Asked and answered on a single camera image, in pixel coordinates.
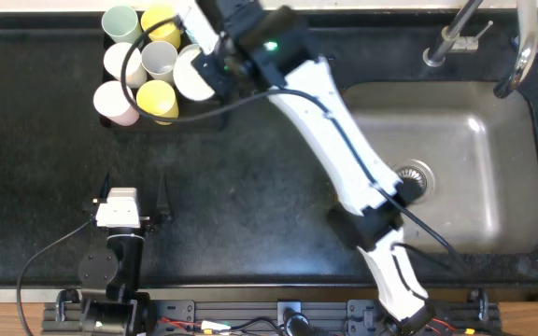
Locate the white cup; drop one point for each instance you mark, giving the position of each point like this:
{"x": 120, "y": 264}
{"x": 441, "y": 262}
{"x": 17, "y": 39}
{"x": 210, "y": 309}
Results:
{"x": 187, "y": 79}
{"x": 112, "y": 60}

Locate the steel tap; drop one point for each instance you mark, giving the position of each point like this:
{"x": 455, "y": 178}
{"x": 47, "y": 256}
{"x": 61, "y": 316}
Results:
{"x": 437, "y": 53}

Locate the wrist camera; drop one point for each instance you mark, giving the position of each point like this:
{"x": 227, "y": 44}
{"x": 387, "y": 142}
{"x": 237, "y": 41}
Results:
{"x": 201, "y": 23}
{"x": 118, "y": 210}

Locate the yellow cup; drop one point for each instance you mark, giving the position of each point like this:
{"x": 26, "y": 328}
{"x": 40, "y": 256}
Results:
{"x": 157, "y": 14}
{"x": 157, "y": 98}

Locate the grey cup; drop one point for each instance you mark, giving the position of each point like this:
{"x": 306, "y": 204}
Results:
{"x": 159, "y": 58}

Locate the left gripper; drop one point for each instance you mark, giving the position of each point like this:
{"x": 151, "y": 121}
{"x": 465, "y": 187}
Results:
{"x": 150, "y": 221}

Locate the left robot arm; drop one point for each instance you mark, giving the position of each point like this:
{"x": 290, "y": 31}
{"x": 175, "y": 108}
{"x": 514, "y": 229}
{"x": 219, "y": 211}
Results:
{"x": 119, "y": 261}

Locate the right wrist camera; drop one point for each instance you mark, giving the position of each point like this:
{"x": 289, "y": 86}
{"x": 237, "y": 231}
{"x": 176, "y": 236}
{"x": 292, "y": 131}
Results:
{"x": 201, "y": 23}

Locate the pale green cup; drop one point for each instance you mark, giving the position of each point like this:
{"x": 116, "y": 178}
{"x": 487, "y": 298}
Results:
{"x": 120, "y": 22}

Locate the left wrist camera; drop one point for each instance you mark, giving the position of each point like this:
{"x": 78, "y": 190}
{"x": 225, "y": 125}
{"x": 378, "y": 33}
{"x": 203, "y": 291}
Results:
{"x": 118, "y": 210}

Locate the pink cup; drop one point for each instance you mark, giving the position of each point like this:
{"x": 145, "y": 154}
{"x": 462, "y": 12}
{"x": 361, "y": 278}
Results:
{"x": 110, "y": 100}

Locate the mounting rail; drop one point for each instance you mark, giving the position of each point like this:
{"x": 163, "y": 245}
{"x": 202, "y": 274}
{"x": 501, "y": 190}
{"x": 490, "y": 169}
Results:
{"x": 250, "y": 317}

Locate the steel sink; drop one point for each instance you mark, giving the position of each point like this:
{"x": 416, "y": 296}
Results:
{"x": 484, "y": 154}

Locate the black tray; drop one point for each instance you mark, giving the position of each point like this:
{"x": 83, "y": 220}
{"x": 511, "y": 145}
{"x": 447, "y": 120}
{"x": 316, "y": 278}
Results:
{"x": 199, "y": 125}

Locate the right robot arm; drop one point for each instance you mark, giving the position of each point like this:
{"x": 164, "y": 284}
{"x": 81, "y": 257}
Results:
{"x": 334, "y": 140}

